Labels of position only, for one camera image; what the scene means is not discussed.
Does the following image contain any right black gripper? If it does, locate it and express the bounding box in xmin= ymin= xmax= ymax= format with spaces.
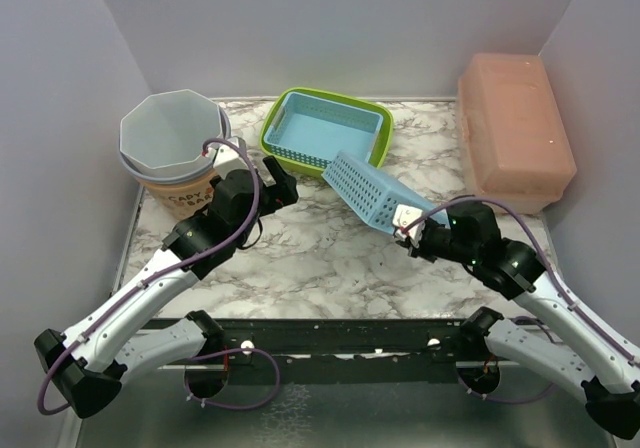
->
xmin=397 ymin=216 xmax=477 ymax=264

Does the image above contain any large blue perforated basket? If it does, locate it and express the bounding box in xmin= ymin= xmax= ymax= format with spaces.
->
xmin=322 ymin=150 xmax=436 ymax=235

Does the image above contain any pink translucent lidded box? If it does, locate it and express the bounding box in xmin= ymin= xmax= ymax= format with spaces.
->
xmin=455 ymin=53 xmax=577 ymax=215

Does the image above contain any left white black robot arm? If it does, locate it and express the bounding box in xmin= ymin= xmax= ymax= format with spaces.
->
xmin=34 ymin=156 xmax=299 ymax=419

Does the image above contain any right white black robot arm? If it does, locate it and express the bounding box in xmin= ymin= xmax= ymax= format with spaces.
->
xmin=392 ymin=196 xmax=639 ymax=440

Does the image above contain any small blue perforated basket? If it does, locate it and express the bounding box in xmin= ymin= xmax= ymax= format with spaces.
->
xmin=264 ymin=91 xmax=383 ymax=170

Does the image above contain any orange capybara bucket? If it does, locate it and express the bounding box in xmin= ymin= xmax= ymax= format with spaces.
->
xmin=120 ymin=109 xmax=229 ymax=220

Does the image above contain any green plastic tray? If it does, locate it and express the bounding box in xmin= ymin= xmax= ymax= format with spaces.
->
xmin=259 ymin=87 xmax=394 ymax=178

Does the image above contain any white octagonal inner bin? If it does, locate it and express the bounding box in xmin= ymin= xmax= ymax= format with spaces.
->
xmin=119 ymin=89 xmax=223 ymax=178

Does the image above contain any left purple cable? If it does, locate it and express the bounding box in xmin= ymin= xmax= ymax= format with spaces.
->
xmin=37 ymin=137 xmax=282 ymax=415

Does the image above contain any purple cable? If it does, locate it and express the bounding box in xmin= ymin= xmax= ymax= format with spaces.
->
xmin=37 ymin=137 xmax=282 ymax=415
xmin=399 ymin=195 xmax=640 ymax=405

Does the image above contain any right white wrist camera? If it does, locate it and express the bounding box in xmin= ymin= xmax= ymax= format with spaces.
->
xmin=392 ymin=204 xmax=425 ymax=246

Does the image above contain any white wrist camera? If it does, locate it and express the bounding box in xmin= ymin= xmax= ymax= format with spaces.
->
xmin=392 ymin=204 xmax=425 ymax=246
xmin=202 ymin=137 xmax=247 ymax=179

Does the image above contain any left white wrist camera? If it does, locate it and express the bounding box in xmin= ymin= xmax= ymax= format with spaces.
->
xmin=202 ymin=137 xmax=247 ymax=179

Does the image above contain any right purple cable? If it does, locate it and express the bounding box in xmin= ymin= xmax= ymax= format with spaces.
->
xmin=399 ymin=195 xmax=640 ymax=405

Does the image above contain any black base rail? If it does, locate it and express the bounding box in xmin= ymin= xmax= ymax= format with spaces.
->
xmin=165 ymin=319 xmax=489 ymax=385

